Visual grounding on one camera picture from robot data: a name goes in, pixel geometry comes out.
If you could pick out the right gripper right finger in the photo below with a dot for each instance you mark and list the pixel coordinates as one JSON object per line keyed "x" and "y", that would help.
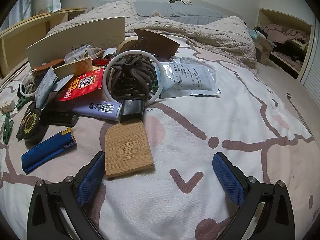
{"x": 276, "y": 220}

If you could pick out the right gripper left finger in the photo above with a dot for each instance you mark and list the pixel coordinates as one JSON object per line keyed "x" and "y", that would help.
{"x": 44, "y": 221}

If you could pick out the bamboo board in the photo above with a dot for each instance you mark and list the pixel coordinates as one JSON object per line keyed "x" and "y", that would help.
{"x": 127, "y": 149}

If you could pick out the green plastic clamp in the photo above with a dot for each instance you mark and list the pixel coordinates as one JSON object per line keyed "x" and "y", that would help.
{"x": 8, "y": 125}
{"x": 23, "y": 101}

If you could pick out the blue lighter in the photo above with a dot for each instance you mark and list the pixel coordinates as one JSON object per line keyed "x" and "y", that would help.
{"x": 47, "y": 150}

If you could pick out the round black gold tin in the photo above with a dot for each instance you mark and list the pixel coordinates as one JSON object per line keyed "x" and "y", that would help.
{"x": 33, "y": 126}

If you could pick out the patterned bed sheet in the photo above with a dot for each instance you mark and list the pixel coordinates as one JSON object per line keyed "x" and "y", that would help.
{"x": 182, "y": 198}

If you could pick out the lavender tube with QR code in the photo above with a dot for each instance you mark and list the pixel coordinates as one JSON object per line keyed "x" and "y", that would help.
{"x": 100, "y": 110}

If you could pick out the small cream cardboard box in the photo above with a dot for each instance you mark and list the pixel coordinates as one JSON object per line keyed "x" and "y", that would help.
{"x": 7, "y": 107}

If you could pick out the black square box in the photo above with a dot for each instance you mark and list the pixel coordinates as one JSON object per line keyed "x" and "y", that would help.
{"x": 132, "y": 109}

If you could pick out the red snack packet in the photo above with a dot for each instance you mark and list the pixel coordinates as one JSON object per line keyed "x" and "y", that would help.
{"x": 82, "y": 85}

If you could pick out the short wooden block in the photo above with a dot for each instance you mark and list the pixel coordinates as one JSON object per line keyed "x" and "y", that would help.
{"x": 77, "y": 68}

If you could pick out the clear packet of face masks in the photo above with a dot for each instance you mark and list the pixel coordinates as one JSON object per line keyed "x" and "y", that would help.
{"x": 187, "y": 77}

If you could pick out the wooden bedside shelf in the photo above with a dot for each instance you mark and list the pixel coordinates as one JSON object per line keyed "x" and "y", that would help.
{"x": 18, "y": 37}

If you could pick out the right side clothes shelf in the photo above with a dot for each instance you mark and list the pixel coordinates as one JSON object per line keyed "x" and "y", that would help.
{"x": 290, "y": 40}

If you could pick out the beige knitted blanket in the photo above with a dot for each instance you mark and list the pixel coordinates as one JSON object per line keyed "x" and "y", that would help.
{"x": 228, "y": 37}

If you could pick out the large beige shoe box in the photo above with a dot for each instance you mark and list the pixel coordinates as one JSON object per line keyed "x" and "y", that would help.
{"x": 104, "y": 34}

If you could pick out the brown leather pouch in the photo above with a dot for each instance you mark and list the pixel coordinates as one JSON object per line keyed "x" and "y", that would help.
{"x": 155, "y": 43}

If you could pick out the grey pillow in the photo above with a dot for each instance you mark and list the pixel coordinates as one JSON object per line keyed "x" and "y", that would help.
{"x": 188, "y": 14}

